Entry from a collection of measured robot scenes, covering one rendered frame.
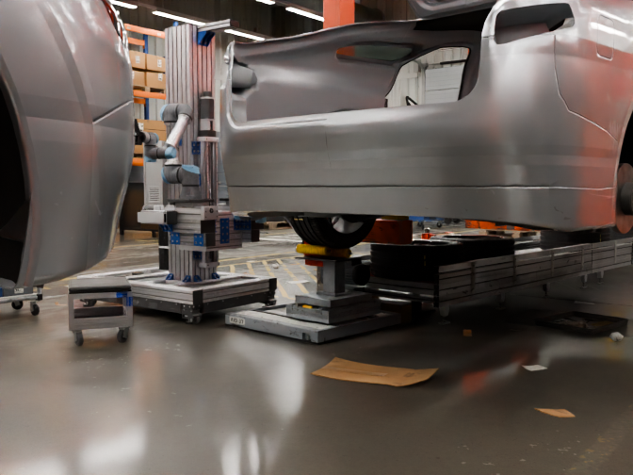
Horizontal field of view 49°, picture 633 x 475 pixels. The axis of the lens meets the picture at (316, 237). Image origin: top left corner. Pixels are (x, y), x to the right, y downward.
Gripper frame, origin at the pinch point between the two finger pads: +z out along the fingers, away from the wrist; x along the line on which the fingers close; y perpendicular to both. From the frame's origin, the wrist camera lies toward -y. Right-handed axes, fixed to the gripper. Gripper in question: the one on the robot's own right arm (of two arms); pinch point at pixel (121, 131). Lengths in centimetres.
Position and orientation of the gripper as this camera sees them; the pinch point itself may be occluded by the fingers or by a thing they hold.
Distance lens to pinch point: 447.3
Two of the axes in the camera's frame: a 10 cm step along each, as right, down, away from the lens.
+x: -9.2, -1.6, 3.7
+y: -1.3, 9.8, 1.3
